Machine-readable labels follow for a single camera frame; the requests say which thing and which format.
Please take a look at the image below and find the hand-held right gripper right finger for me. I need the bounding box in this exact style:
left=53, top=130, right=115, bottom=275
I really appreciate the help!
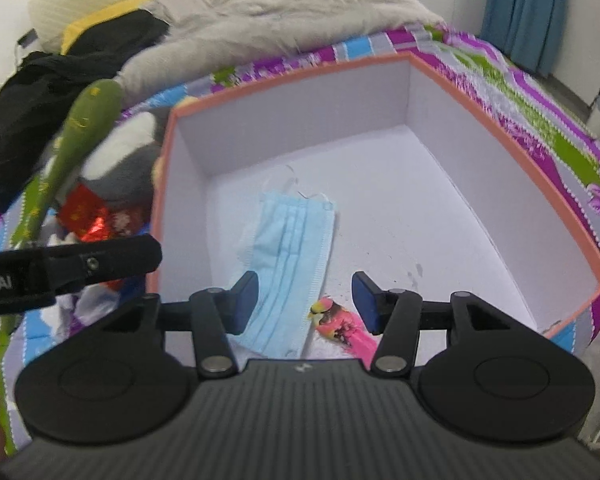
left=351, top=270, right=503, bottom=376

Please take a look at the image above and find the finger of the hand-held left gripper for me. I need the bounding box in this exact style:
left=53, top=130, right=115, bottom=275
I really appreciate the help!
left=45, top=235, right=163, bottom=295

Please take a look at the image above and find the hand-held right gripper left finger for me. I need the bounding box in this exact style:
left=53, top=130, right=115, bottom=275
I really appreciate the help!
left=102, top=270, right=260, bottom=378

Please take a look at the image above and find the pink snack packet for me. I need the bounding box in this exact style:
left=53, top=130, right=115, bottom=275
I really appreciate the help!
left=307, top=297, right=381, bottom=366

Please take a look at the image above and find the red foil packet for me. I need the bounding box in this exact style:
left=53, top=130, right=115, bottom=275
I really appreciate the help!
left=57, top=182, right=151, bottom=291

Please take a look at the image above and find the blue face mask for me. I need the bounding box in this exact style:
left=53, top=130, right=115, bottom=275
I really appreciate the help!
left=227, top=190, right=338, bottom=358

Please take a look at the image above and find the pink cardboard box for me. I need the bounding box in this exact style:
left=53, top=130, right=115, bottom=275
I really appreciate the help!
left=150, top=50, right=600, bottom=358

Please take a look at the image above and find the grey white penguin plush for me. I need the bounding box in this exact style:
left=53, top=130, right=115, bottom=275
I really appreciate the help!
left=77, top=110, right=168, bottom=206

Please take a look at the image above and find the green plush toy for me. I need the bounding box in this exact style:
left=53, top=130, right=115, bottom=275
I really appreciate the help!
left=17, top=79, right=126, bottom=251

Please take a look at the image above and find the black garment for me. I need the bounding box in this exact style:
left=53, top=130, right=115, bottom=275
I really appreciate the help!
left=0, top=9, right=171, bottom=213

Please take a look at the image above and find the yellow cloth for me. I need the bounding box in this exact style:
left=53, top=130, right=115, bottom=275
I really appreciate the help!
left=60, top=0, right=161, bottom=56

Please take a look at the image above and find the colourful floral bedsheet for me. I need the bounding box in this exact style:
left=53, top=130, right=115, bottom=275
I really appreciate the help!
left=0, top=25, right=600, bottom=456

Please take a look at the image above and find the grey blanket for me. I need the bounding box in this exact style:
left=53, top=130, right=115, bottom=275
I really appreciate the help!
left=115, top=0, right=446, bottom=106

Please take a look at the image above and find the blue curtain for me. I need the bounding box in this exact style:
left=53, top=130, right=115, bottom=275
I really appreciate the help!
left=480, top=0, right=573, bottom=78

